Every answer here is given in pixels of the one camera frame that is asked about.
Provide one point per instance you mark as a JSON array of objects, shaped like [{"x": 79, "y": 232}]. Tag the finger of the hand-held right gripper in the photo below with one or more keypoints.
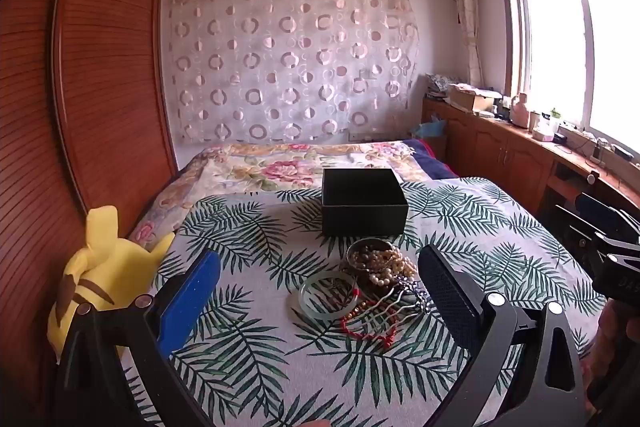
[
  {"x": 607, "y": 214},
  {"x": 580, "y": 232}
]

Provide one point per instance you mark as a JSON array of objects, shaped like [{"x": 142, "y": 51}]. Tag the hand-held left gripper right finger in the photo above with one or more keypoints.
[{"x": 450, "y": 294}]

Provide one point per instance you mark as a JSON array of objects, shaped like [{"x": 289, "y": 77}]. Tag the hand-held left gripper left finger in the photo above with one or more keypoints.
[{"x": 190, "y": 302}]

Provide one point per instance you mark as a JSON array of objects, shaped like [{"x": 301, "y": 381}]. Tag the green jade bangle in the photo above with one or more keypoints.
[{"x": 303, "y": 296}]

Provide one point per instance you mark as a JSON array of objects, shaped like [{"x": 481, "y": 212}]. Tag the black box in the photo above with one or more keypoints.
[{"x": 365, "y": 212}]

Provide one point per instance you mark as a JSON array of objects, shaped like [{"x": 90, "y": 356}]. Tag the person's right hand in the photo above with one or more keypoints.
[{"x": 604, "y": 334}]

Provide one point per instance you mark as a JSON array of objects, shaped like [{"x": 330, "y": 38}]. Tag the small black device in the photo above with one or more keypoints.
[{"x": 621, "y": 151}]

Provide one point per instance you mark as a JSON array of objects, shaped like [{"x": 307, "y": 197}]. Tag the yellow plush toy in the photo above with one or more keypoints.
[{"x": 110, "y": 257}]

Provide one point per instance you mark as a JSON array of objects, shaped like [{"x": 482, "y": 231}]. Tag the leaf print cloth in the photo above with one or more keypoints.
[{"x": 280, "y": 357}]

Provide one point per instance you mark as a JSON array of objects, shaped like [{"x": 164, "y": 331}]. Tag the wooden window cabinet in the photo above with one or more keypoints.
[{"x": 500, "y": 152}]

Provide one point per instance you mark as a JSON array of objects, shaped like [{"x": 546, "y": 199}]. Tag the dark blue blanket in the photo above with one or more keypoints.
[{"x": 435, "y": 162}]

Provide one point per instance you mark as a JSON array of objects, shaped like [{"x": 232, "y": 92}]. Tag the pink kettle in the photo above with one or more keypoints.
[{"x": 520, "y": 112}]

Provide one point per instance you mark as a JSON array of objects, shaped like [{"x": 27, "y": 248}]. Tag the blue plastic bag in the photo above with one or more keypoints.
[{"x": 430, "y": 129}]

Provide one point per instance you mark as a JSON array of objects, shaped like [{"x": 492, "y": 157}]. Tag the cardboard box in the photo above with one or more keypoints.
[{"x": 472, "y": 99}]

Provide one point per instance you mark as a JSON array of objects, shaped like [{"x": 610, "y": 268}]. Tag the pile of papers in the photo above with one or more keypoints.
[{"x": 440, "y": 84}]

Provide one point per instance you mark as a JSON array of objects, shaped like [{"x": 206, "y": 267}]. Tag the beige patterned window drape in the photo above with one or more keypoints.
[{"x": 467, "y": 7}]

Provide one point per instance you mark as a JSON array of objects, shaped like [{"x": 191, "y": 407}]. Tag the circle patterned curtain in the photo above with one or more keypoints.
[{"x": 280, "y": 57}]

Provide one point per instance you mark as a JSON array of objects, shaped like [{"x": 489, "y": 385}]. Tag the window with wooden frame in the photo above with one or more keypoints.
[{"x": 555, "y": 32}]

